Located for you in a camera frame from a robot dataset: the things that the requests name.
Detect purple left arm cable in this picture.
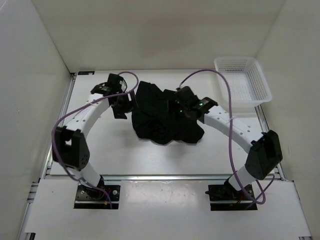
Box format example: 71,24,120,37
51,71,140,210

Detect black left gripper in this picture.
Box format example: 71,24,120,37
111,90,141,120

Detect black shorts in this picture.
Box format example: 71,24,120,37
131,81,205,145

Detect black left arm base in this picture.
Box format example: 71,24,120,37
73,184,121,210

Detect dark label sticker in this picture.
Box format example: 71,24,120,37
77,71,95,76

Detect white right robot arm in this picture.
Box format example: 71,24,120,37
168,97,283,200

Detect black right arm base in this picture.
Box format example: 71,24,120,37
205,184,258,212

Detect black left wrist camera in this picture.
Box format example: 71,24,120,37
106,73,127,94

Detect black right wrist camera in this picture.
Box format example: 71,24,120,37
174,86,196,103

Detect white plastic mesh basket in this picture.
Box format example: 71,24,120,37
214,56,272,111

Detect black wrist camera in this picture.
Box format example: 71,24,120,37
106,73,127,94
174,86,196,103

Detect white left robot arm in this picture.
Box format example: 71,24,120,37
51,80,136,200

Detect aluminium table edge rail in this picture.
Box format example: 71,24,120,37
39,174,286,182

